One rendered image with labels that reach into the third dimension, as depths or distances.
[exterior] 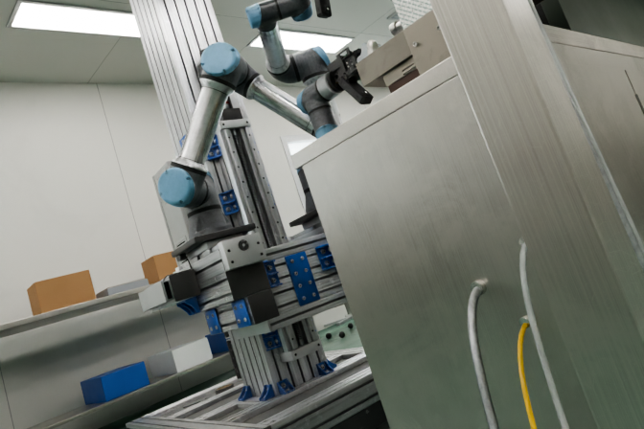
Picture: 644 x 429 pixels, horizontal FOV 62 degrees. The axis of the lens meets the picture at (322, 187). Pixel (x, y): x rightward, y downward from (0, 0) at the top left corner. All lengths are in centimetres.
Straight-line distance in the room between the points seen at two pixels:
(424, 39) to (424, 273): 49
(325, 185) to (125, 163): 375
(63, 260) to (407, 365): 357
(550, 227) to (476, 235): 63
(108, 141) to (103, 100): 39
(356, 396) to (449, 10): 148
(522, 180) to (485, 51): 11
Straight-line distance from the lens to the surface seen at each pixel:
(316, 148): 133
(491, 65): 48
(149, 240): 480
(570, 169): 45
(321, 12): 172
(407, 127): 115
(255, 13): 186
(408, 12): 148
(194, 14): 240
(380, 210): 121
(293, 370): 208
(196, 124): 173
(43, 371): 439
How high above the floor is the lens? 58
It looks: 9 degrees up
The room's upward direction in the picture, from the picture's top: 19 degrees counter-clockwise
